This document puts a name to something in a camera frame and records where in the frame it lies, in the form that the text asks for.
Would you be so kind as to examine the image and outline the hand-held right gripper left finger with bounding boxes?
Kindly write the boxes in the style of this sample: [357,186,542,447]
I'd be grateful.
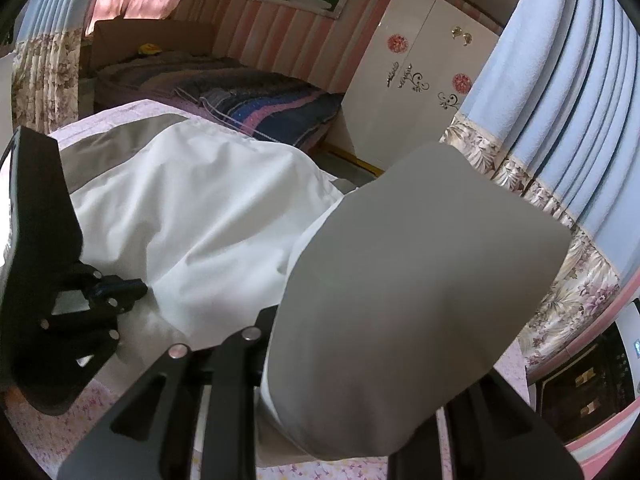
[57,304,279,480]

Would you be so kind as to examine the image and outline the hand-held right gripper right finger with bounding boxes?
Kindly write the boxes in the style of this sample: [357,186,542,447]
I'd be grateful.
[387,367,584,480]

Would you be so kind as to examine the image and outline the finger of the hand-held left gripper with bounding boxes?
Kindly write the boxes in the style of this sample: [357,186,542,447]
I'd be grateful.
[41,296,137,367]
[56,261,149,317]

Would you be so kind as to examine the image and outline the grey and white jacket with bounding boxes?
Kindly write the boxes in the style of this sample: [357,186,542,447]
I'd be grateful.
[52,112,574,461]

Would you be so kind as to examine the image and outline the dark cabinet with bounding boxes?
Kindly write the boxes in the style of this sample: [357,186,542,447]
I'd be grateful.
[536,329,637,445]

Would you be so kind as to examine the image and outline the pink floral bedsheet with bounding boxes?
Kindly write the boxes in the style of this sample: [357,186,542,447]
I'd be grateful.
[0,99,532,480]

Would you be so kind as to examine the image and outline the blue curtain with floral band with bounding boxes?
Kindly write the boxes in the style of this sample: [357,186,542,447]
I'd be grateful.
[439,0,640,367]
[9,0,109,134]

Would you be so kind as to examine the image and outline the white appliance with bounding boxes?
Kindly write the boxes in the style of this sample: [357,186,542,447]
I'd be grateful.
[616,300,640,397]

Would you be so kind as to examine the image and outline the cardboard headboard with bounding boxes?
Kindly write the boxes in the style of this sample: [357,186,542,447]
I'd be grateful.
[92,20,217,69]

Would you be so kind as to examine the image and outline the striped knitted blanket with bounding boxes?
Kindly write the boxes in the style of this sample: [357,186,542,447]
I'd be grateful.
[94,52,347,147]

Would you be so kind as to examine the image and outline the white wardrobe with flower decals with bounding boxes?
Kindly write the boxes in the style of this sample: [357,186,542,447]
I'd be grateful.
[327,0,503,171]

